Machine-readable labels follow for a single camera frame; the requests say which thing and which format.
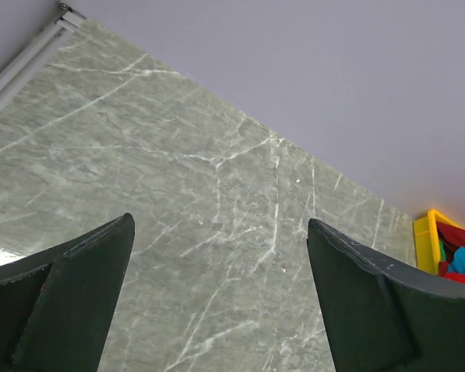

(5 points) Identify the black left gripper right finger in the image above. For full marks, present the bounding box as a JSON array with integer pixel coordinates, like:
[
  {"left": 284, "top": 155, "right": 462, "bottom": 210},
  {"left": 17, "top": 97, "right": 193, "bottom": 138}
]
[{"left": 307, "top": 219, "right": 465, "bottom": 371}]

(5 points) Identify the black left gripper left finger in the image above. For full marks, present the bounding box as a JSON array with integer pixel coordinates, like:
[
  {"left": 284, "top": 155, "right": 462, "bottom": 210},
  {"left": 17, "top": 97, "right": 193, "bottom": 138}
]
[{"left": 0, "top": 213, "right": 135, "bottom": 371}]

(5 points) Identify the yellow plastic bin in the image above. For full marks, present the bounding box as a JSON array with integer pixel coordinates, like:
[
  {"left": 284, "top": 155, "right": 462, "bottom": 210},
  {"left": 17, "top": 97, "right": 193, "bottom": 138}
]
[{"left": 413, "top": 209, "right": 460, "bottom": 275}]

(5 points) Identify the dark red shirt in bin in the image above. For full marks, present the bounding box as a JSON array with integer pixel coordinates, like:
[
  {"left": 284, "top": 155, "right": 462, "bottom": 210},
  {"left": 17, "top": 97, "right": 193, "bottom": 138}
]
[{"left": 437, "top": 222, "right": 465, "bottom": 284}]

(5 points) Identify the aluminium side rail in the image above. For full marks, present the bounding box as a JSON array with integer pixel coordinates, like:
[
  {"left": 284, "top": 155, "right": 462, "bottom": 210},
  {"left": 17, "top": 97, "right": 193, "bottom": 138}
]
[{"left": 0, "top": 2, "right": 86, "bottom": 112}]

